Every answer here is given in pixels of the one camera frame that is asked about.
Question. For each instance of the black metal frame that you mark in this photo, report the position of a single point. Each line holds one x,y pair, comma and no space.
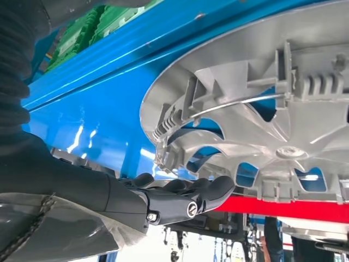
218,226

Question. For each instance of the person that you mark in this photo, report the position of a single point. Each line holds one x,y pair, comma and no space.
272,238

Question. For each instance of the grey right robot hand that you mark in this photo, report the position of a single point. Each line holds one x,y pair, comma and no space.
81,188

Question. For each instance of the red metal beam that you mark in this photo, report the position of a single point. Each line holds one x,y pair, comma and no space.
272,211

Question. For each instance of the green plastic crate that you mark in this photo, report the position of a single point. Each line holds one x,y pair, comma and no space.
76,36
117,18

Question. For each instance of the blue metal shelf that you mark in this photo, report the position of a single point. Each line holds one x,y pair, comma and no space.
95,108

